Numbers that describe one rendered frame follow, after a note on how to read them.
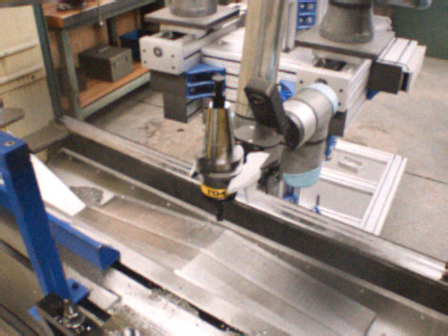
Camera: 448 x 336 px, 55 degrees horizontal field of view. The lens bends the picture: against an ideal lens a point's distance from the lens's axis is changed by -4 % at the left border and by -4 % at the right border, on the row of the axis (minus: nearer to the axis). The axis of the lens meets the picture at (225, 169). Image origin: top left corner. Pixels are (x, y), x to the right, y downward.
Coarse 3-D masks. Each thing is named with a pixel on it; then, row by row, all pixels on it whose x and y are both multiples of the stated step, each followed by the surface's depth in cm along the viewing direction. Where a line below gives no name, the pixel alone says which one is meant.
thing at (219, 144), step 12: (216, 108) 54; (228, 108) 55; (216, 120) 55; (228, 120) 55; (216, 132) 56; (228, 132) 56; (204, 144) 58; (216, 144) 56; (228, 144) 57; (216, 156) 57; (228, 156) 57
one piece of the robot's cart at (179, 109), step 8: (168, 96) 141; (176, 96) 140; (168, 104) 143; (176, 104) 141; (184, 104) 140; (192, 104) 143; (200, 104) 147; (168, 112) 145; (176, 112) 143; (184, 112) 141; (192, 112) 145; (200, 112) 149; (176, 120) 145; (184, 120) 143
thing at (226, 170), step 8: (200, 144) 61; (200, 152) 59; (240, 152) 59; (200, 160) 58; (208, 160) 58; (232, 160) 57; (240, 160) 58; (200, 168) 59; (208, 168) 57; (216, 168) 57; (224, 168) 57; (232, 168) 57; (240, 168) 59; (208, 176) 58; (216, 176) 58; (224, 176) 58; (232, 176) 58
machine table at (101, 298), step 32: (0, 224) 95; (0, 256) 87; (64, 256) 87; (128, 256) 87; (0, 288) 80; (32, 288) 80; (96, 288) 80; (128, 288) 80; (160, 288) 82; (192, 288) 81; (0, 320) 74; (32, 320) 74; (160, 320) 75; (192, 320) 75; (224, 320) 75; (256, 320) 75
